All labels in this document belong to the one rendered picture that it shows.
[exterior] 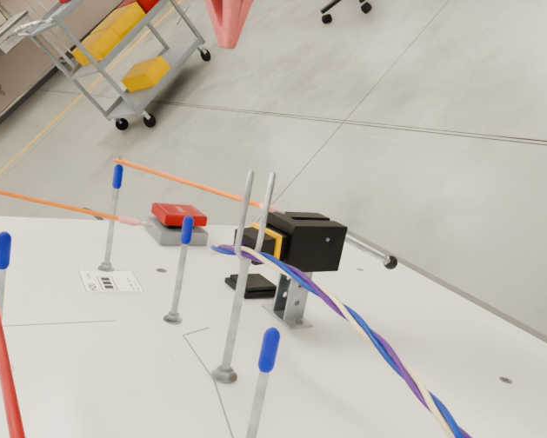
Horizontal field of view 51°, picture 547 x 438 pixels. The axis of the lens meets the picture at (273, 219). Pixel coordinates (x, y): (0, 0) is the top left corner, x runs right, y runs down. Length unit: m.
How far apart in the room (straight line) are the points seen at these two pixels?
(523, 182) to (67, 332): 1.80
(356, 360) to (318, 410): 0.09
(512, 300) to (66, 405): 1.53
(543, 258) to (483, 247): 0.19
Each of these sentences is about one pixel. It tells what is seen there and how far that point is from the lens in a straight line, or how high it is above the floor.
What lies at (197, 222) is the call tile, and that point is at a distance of 0.65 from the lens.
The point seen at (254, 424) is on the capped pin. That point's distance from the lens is 0.29.
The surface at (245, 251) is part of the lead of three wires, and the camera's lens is 0.36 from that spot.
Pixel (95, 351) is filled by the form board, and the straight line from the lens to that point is 0.41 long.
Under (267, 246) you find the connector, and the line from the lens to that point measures 0.44.
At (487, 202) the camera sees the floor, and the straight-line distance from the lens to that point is 2.06.
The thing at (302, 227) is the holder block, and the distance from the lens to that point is 0.45.
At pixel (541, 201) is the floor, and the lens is 2.00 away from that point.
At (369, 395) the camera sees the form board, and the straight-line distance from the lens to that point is 0.42.
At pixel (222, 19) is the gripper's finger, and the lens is 0.45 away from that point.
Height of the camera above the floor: 1.40
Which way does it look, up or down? 33 degrees down
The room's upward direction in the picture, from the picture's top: 40 degrees counter-clockwise
